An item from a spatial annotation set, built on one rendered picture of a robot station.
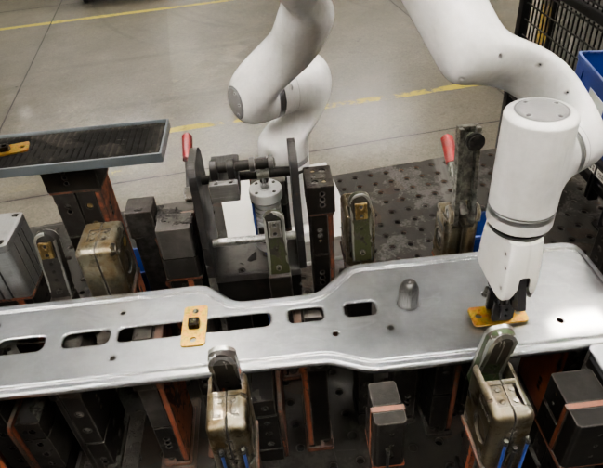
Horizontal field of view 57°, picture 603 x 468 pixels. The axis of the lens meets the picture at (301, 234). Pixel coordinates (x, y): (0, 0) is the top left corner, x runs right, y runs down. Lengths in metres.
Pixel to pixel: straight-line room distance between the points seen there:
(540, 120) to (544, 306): 0.36
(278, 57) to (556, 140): 0.58
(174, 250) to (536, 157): 0.61
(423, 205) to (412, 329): 0.81
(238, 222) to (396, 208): 0.46
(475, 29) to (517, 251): 0.28
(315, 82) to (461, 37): 0.56
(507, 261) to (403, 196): 0.93
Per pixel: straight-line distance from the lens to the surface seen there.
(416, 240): 1.51
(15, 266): 1.04
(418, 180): 1.74
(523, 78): 0.78
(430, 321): 0.89
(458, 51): 0.72
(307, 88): 1.22
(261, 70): 1.13
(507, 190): 0.72
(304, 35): 1.03
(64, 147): 1.14
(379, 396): 0.81
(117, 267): 0.99
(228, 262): 1.06
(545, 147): 0.69
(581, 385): 0.89
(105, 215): 1.16
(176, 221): 0.99
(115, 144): 1.10
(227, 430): 0.73
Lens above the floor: 1.65
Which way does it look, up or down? 38 degrees down
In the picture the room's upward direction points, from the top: 5 degrees counter-clockwise
